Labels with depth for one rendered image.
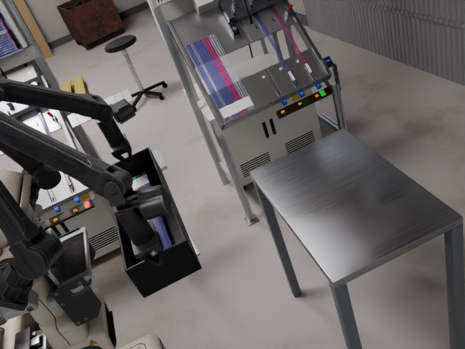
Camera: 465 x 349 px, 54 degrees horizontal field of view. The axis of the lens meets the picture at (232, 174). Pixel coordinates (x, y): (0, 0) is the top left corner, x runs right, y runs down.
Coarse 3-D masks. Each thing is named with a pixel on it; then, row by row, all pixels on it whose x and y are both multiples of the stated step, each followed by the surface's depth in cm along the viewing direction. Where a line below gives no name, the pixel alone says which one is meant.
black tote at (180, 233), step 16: (128, 160) 162; (144, 160) 164; (160, 176) 144; (176, 208) 143; (176, 224) 138; (128, 240) 134; (176, 240) 133; (128, 256) 124; (176, 256) 117; (192, 256) 119; (128, 272) 114; (144, 272) 116; (160, 272) 118; (176, 272) 120; (192, 272) 121; (144, 288) 119; (160, 288) 120
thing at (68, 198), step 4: (84, 188) 235; (88, 188) 236; (76, 192) 235; (80, 192) 235; (84, 192) 238; (88, 192) 241; (68, 196) 234; (72, 196) 235; (80, 196) 241; (60, 200) 234; (64, 200) 235; (68, 200) 238; (48, 204) 233; (52, 204) 233; (56, 204) 235; (60, 204) 238; (44, 208) 232; (48, 208) 235; (52, 208) 238; (44, 212) 237
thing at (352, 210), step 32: (288, 160) 188; (320, 160) 182; (352, 160) 175; (384, 160) 170; (288, 192) 172; (320, 192) 166; (352, 192) 161; (384, 192) 156; (416, 192) 151; (288, 224) 159; (320, 224) 153; (352, 224) 148; (384, 224) 144; (416, 224) 140; (448, 224) 137; (288, 256) 215; (320, 256) 142; (352, 256) 138; (384, 256) 134; (448, 256) 148; (448, 288) 158; (352, 320) 144; (448, 320) 170
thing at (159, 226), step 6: (138, 174) 163; (144, 174) 162; (138, 180) 160; (144, 180) 159; (132, 186) 158; (138, 186) 157; (144, 186) 155; (150, 186) 154; (162, 216) 143; (156, 222) 137; (162, 222) 136; (156, 228) 135; (162, 228) 134; (162, 234) 132; (168, 234) 134; (162, 240) 129; (168, 240) 128; (168, 246) 127; (156, 252) 126
